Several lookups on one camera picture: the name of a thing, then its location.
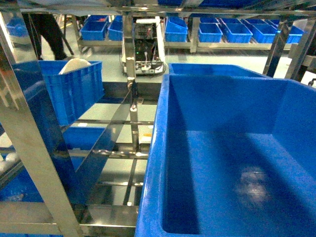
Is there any blue crate behind large crate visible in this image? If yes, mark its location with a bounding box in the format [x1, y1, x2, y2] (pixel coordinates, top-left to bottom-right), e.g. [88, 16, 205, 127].
[169, 63, 269, 78]

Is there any large blue plastic crate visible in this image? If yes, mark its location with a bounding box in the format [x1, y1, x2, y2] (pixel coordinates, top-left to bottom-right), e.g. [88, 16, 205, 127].
[135, 74, 316, 237]

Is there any blue crate left with plate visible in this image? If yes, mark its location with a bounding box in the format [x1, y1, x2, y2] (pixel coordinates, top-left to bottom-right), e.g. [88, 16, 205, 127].
[13, 60, 104, 126]

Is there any white round plate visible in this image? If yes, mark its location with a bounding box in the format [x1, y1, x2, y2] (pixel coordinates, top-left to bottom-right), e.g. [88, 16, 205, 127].
[59, 58, 91, 75]

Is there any person in black trousers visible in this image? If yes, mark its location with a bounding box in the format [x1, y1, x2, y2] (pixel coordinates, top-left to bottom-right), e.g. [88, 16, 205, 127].
[22, 13, 67, 60]

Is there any electronics cart with wires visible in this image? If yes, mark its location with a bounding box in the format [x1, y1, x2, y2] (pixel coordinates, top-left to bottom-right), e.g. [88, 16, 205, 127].
[121, 15, 167, 79]

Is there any stainless steel shelf frame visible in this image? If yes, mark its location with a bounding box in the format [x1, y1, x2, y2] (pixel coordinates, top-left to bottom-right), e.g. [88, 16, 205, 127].
[0, 0, 316, 237]

